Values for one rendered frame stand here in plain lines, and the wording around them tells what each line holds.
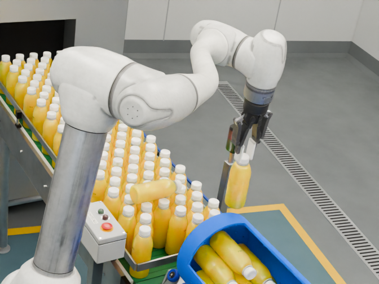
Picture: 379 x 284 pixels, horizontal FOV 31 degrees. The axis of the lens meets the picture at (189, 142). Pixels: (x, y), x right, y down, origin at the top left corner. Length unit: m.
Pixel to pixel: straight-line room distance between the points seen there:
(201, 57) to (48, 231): 0.58
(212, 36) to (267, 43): 0.16
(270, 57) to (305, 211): 2.80
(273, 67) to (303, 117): 3.96
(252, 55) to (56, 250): 0.75
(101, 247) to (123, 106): 0.91
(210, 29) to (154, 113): 0.59
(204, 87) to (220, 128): 3.82
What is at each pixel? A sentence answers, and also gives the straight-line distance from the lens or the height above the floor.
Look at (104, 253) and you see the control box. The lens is 2.28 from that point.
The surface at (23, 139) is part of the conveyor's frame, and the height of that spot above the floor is 0.89.
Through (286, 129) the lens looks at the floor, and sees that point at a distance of 5.59.
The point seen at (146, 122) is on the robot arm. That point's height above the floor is 1.81.
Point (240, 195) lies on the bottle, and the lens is 2.22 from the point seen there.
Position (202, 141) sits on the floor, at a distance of 5.16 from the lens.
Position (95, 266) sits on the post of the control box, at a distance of 2.42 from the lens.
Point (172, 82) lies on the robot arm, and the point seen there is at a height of 1.87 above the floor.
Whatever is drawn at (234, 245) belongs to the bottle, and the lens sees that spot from 2.17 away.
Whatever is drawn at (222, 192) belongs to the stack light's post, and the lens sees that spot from 2.80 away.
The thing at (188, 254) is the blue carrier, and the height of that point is 1.14.
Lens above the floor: 2.47
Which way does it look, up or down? 29 degrees down
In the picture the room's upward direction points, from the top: 10 degrees clockwise
